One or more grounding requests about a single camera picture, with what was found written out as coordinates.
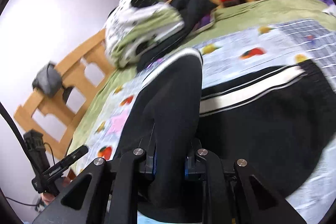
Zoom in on black pants with white stripes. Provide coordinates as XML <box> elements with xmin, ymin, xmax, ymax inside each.
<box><xmin>110</xmin><ymin>48</ymin><xmax>335</xmax><ymax>223</ymax></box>

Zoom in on person left hand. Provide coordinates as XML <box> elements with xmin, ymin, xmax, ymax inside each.
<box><xmin>41</xmin><ymin>177</ymin><xmax>71</xmax><ymax>206</ymax></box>

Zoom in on grey bag on bedpost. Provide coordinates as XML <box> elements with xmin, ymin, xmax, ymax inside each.
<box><xmin>32</xmin><ymin>62</ymin><xmax>62</xmax><ymax>98</ymax></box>

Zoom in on folded white green quilt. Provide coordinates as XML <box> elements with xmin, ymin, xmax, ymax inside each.
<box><xmin>104</xmin><ymin>0</ymin><xmax>185</xmax><ymax>68</ymax></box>

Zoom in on fruit print grid blanket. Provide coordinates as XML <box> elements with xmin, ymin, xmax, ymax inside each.
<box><xmin>72</xmin><ymin>19</ymin><xmax>335</xmax><ymax>223</ymax></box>

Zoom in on black jacket pile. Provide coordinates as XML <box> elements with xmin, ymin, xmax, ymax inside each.
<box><xmin>137</xmin><ymin>0</ymin><xmax>218</xmax><ymax>73</ymax></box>

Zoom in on green bed sheet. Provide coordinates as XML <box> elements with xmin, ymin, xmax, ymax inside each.
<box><xmin>67</xmin><ymin>0</ymin><xmax>336</xmax><ymax>159</ymax></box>

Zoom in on white dotted pillow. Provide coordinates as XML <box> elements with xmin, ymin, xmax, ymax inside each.
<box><xmin>322</xmin><ymin>4</ymin><xmax>336</xmax><ymax>17</ymax></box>

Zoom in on black cable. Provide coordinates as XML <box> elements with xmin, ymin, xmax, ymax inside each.
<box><xmin>0</xmin><ymin>101</ymin><xmax>61</xmax><ymax>208</ymax></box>

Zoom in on wooden bed frame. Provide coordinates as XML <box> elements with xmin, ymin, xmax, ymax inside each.
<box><xmin>14</xmin><ymin>0</ymin><xmax>255</xmax><ymax>160</ymax></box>

